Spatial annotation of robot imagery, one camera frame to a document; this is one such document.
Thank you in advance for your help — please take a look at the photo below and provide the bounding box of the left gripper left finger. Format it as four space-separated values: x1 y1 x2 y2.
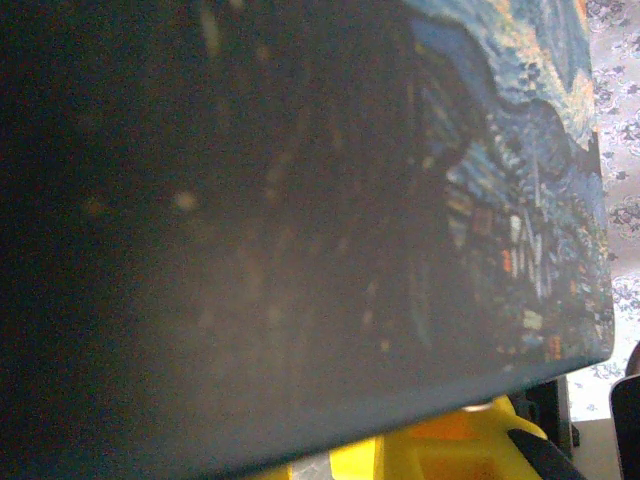
327 394 549 480

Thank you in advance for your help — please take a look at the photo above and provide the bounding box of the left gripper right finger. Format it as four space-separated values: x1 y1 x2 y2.
506 427 587 480

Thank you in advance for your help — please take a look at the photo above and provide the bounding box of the blue starry night print box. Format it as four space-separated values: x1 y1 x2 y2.
0 0 615 480

